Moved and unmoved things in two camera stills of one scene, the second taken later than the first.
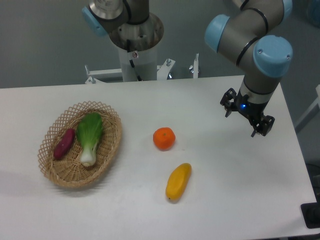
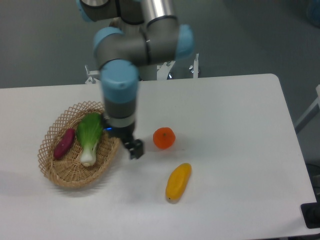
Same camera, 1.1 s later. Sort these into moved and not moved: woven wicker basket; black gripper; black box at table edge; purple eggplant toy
Moved: black gripper
Not moved: purple eggplant toy; woven wicker basket; black box at table edge
